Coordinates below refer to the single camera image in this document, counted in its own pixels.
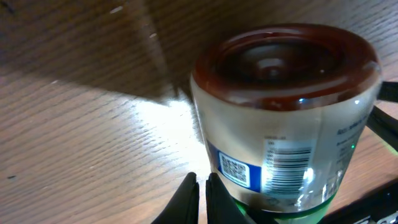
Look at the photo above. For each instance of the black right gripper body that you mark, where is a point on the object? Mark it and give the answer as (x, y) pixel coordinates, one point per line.
(378, 206)

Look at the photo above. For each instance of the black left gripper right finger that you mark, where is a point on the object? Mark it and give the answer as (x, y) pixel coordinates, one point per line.
(220, 206)

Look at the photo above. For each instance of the green lid beige jar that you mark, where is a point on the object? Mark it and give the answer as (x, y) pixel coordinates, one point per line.
(281, 110)

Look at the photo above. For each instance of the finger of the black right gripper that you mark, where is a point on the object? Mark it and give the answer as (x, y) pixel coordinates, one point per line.
(382, 124)

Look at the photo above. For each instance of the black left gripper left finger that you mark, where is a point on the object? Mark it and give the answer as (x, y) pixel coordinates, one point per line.
(182, 208)

